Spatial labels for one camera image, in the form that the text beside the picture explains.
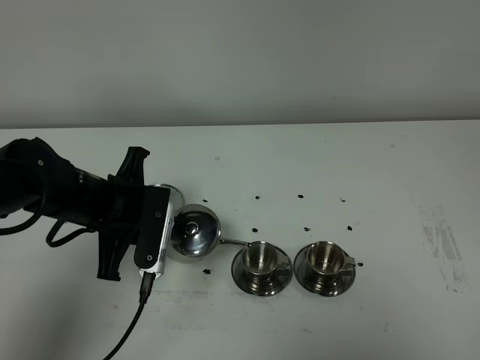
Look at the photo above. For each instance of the right stainless steel teacup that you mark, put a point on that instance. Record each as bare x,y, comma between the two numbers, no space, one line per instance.
328,259

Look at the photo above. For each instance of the left stainless steel saucer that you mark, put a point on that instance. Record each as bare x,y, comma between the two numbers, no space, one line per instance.
262,287

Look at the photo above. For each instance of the left stainless steel teacup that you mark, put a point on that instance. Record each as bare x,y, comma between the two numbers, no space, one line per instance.
261,259

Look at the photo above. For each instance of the stainless steel teacup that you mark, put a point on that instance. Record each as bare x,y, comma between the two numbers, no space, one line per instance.
261,259
328,259

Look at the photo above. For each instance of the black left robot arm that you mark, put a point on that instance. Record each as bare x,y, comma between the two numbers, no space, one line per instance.
36,179

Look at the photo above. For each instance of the stainless steel teapot saucer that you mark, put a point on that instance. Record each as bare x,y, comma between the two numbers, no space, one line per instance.
176,197

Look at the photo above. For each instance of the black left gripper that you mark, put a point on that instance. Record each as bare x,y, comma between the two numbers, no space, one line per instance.
120,202

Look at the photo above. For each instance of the right stainless steel saucer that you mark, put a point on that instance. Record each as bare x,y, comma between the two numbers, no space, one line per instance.
322,286

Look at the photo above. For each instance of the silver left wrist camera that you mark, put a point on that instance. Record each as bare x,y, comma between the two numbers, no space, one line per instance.
155,224

